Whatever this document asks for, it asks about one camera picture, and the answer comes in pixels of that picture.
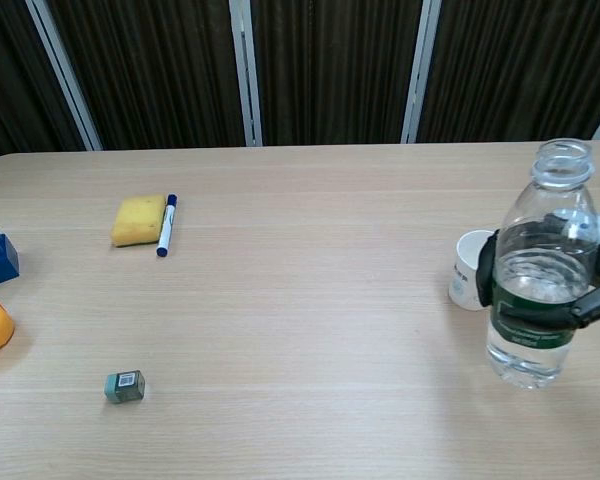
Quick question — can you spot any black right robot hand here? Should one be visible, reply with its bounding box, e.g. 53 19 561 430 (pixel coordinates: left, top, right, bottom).
476 213 600 332

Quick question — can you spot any transparent plastic water bottle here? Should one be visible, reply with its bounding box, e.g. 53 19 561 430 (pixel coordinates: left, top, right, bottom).
485 137 600 392

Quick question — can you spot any white printed paper cup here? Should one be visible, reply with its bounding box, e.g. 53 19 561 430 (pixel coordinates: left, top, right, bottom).
447 229 496 312

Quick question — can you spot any dark ribbed partition panel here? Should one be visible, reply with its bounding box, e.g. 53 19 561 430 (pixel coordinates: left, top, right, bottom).
0 0 87 166
250 0 424 147
416 0 600 143
46 0 245 151

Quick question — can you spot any blue white marker pen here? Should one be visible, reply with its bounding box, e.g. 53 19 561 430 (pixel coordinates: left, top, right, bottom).
155 193 179 259

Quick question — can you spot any yellow sponge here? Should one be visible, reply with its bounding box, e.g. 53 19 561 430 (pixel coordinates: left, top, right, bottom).
110 194 167 249

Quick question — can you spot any small grey-green box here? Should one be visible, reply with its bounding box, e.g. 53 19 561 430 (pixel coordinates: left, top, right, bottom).
103 369 147 404

